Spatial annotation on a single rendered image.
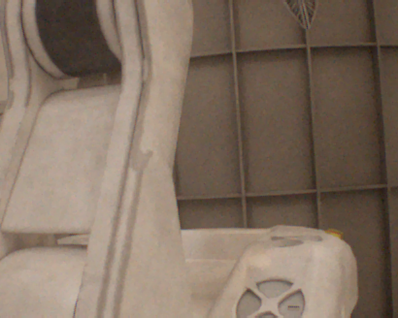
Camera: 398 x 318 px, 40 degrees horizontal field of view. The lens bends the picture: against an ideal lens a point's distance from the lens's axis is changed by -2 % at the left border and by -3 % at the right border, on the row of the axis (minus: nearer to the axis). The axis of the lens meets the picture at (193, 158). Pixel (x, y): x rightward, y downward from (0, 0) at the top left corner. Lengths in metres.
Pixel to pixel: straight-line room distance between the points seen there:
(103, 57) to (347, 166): 0.94
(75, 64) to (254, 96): 0.82
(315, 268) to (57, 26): 0.46
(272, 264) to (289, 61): 0.82
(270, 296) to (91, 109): 0.34
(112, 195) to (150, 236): 0.06
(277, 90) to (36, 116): 0.87
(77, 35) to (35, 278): 0.30
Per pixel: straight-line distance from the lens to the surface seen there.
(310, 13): 0.91
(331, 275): 0.78
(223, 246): 1.07
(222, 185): 1.49
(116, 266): 0.56
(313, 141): 1.47
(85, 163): 0.65
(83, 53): 0.72
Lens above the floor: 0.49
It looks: 1 degrees up
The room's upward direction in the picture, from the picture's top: 4 degrees counter-clockwise
